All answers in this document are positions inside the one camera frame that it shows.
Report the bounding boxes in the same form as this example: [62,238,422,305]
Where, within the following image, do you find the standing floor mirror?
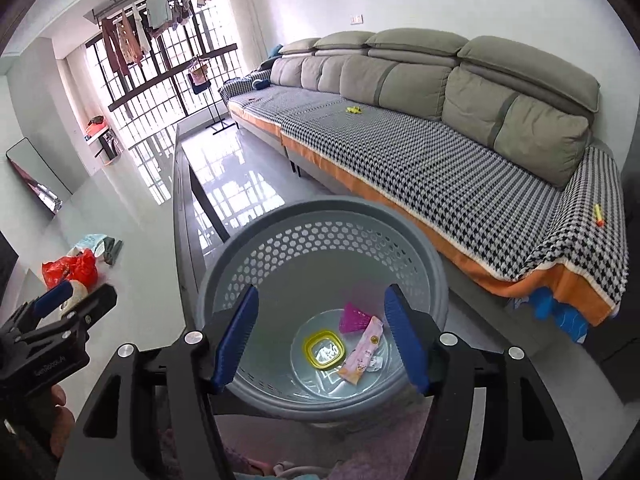
[6,137,74,216]

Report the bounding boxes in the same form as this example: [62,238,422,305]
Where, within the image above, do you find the grey perforated plastic basket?
[195,196,450,421]

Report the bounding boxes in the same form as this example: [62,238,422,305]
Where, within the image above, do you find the beige plush ball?
[60,280,89,318]

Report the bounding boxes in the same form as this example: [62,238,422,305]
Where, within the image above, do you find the small white side table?
[85,127,124,164]

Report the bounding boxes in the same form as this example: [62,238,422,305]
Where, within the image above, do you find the white plastic packet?
[70,233,108,256]

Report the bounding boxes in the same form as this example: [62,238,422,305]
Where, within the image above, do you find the blue bag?
[530,290,592,342]

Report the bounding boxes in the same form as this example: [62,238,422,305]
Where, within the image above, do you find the grey fabric sofa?
[218,30,626,346]

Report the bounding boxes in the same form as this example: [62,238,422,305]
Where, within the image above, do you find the black window grille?
[85,0,242,128]

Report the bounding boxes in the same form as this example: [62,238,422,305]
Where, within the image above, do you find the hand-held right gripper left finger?
[67,285,260,480]

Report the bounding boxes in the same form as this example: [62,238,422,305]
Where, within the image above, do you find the pink snack wrapper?
[337,316,385,387]

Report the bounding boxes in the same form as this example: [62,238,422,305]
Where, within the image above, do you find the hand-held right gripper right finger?
[384,283,583,480]

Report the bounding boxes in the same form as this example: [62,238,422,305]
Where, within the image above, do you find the black television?
[0,232,21,311]

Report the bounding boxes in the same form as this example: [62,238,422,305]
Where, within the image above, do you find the pink plastic mesh piece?
[338,301,373,335]

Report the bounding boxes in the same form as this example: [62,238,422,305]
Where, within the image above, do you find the houndstooth sofa cover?
[220,78,321,141]
[279,92,628,328]

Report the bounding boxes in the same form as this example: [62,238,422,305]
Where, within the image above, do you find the row of hanging clothes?
[95,0,217,77]

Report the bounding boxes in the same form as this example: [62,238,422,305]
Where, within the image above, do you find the person's left hand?
[47,385,77,461]

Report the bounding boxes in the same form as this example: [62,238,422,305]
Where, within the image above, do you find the standing clothes rack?
[186,57,235,135]

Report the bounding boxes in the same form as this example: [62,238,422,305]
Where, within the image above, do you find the red plastic bag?
[41,248,99,291]

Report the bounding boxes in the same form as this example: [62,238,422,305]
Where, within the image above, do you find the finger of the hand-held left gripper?
[0,280,74,346]
[25,283,118,356]

